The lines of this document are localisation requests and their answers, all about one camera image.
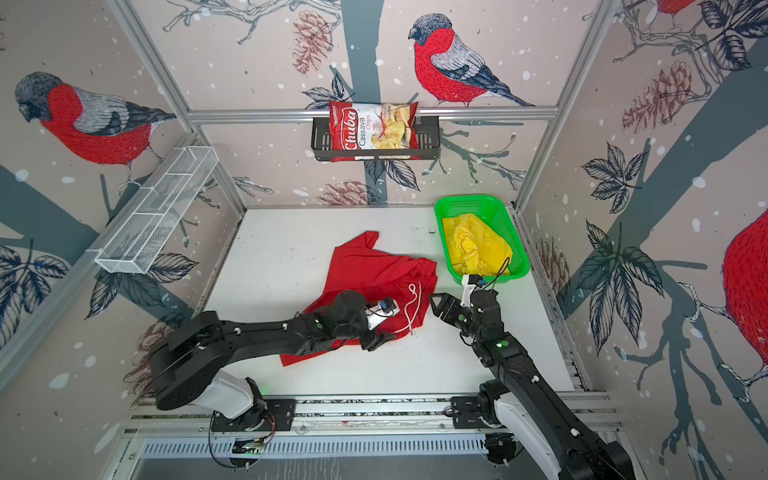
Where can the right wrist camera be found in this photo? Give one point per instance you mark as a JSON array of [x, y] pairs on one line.
[[470, 284]]

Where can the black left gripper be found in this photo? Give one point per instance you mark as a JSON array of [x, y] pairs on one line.
[[374, 342]]

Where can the red chips bag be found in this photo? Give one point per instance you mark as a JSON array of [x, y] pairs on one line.
[[367, 126]]

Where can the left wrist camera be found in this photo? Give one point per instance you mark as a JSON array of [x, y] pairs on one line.
[[378, 312]]

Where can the red shorts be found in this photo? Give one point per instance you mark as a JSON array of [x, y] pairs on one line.
[[358, 266]]

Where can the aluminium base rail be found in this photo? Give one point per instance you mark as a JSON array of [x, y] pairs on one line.
[[360, 414]]

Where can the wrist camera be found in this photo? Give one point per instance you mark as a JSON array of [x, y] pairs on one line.
[[378, 312], [470, 284]]

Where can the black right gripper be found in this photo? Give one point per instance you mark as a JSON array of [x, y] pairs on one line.
[[448, 302]]

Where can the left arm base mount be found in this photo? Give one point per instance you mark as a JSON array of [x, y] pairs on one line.
[[263, 415]]

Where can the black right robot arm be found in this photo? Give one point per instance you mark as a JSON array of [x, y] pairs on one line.
[[519, 398]]

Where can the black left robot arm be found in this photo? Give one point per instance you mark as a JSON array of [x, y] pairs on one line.
[[187, 367]]

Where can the yellow shorts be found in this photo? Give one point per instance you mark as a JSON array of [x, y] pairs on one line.
[[474, 248]]

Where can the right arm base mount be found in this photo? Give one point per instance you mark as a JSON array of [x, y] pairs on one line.
[[477, 411]]

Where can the green plastic basket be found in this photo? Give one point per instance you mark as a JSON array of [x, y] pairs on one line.
[[493, 213]]

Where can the black wall shelf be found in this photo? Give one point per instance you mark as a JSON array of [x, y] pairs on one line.
[[426, 136]]

